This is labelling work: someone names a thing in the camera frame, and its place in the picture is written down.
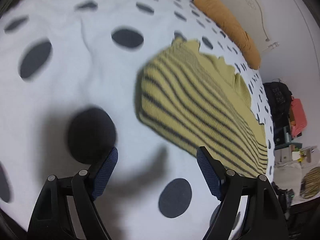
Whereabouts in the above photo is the yellow grey striped knit sweater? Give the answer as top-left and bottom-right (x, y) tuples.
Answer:
(138, 37), (268, 178)

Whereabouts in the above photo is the red box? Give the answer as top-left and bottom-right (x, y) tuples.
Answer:
(289, 98), (308, 138)

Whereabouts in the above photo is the black bag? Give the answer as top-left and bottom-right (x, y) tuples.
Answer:
(263, 82), (292, 128)

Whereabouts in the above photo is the white black-dotted bed cover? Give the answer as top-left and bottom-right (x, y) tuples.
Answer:
(1, 0), (274, 239)

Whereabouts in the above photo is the orange knit pillow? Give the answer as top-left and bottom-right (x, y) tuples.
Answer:
(193, 0), (261, 70)

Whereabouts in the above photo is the white wall cable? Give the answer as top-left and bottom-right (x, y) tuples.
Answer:
(220, 0), (271, 42)

